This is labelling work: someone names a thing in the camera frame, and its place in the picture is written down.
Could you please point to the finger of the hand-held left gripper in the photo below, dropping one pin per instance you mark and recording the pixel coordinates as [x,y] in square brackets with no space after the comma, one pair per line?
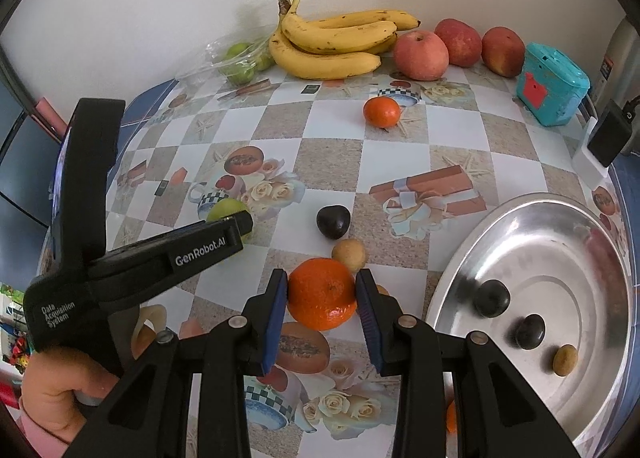
[175,260]

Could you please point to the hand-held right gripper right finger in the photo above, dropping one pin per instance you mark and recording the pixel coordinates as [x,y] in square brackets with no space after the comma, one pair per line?
[367,323]

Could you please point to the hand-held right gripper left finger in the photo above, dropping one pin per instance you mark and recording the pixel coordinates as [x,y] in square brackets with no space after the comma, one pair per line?
[276,323]

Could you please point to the brown longan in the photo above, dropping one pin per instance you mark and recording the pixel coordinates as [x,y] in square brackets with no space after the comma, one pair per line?
[348,253]
[565,359]
[382,290]

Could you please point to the green mango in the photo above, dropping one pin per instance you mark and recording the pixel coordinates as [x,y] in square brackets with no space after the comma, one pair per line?
[225,208]

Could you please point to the dark purple plum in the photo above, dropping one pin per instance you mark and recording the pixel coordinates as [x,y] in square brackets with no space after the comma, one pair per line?
[530,331]
[332,222]
[492,299]

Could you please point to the orange tangerine with stem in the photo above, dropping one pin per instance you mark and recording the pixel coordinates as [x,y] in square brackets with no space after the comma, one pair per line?
[451,418]

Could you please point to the round steel plate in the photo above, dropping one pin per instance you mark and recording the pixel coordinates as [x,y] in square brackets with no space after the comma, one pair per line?
[550,278]

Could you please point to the person's left forearm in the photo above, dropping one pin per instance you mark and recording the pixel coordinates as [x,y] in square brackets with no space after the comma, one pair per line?
[37,440]

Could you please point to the person's left hand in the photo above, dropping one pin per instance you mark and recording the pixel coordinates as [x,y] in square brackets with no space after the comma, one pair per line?
[55,383]

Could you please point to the dark cabinet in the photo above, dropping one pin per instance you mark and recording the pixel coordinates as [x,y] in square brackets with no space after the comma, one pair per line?
[15,163]

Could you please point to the pink flat object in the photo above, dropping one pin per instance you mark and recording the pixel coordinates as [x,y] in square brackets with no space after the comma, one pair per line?
[50,118]

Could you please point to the colourful clutter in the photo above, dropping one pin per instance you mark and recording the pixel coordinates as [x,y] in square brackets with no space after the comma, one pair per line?
[12,328]

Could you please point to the plastic bag of green fruit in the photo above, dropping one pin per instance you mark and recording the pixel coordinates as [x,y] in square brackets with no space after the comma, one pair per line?
[240,58]

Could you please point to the yellow banana bunch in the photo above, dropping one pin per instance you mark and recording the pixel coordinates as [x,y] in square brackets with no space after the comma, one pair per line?
[325,63]

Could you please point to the pale red apple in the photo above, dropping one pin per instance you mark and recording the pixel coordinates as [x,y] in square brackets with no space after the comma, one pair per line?
[420,55]

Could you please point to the dark red apple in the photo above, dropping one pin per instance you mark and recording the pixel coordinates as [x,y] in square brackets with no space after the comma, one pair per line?
[502,50]
[457,42]

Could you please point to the teal plastic box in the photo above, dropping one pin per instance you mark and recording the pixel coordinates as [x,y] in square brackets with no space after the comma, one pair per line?
[550,85]

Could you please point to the black power adapter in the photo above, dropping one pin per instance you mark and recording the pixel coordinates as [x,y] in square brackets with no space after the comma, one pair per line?
[610,133]

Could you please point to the steel kettle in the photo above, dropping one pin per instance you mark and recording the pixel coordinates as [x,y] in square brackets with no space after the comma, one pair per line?
[612,63]

